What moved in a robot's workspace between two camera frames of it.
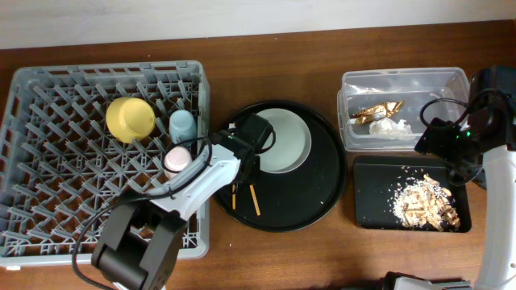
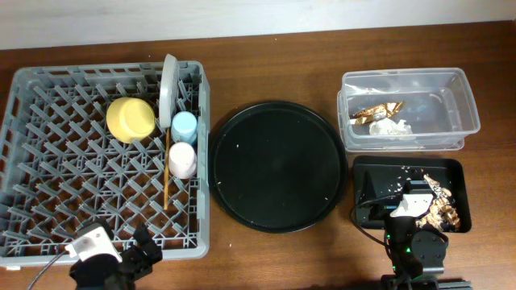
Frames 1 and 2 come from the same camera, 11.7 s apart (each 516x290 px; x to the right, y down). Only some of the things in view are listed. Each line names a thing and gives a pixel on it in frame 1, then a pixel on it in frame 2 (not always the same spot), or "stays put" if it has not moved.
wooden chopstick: (234, 196) to (166, 178)
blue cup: (182, 126) stays put
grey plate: (293, 142) to (169, 91)
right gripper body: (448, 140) to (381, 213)
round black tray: (288, 201) stays put
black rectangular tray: (376, 180) stays put
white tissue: (389, 126) stays put
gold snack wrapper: (379, 112) stays put
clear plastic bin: (390, 109) stays put
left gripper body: (243, 173) to (137, 254)
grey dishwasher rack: (77, 138) stays put
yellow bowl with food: (130, 119) stays put
